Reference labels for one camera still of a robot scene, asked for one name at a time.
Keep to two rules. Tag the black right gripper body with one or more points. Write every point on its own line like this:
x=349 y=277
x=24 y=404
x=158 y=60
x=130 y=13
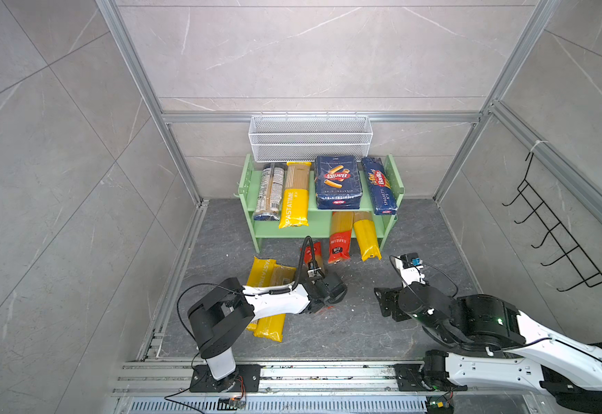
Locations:
x=391 y=295

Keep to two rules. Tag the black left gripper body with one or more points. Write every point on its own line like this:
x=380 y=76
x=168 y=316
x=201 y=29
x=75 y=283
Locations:
x=337 y=302

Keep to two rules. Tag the red spaghetti package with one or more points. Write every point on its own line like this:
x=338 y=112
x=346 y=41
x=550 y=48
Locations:
x=314 y=255
x=340 y=236

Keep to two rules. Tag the red spaghetti package front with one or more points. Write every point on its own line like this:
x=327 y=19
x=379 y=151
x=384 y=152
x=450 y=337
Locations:
x=340 y=236

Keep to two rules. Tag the blue Barilla spaghetti box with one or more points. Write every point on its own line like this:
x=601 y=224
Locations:
x=379 y=187

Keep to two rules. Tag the yellow Pastatime spaghetti package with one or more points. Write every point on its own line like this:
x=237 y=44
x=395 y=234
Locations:
x=294 y=210

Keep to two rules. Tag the clear brown spaghetti package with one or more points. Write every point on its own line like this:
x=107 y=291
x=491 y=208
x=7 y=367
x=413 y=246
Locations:
x=270 y=193

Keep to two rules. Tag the blue Barilla pasta bag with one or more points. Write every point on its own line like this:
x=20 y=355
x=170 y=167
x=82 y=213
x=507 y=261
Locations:
x=338 y=183

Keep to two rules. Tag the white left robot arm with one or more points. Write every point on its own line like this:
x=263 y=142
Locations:
x=220 y=317

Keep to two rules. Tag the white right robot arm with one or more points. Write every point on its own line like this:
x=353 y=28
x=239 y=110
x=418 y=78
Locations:
x=489 y=343

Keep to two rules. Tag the white wire mesh basket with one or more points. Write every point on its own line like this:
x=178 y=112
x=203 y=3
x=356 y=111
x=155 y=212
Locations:
x=304 y=138

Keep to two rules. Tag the black wire hook rack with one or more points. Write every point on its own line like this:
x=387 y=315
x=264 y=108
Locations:
x=554 y=229

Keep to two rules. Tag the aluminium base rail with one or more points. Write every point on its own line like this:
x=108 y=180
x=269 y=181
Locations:
x=332 y=380

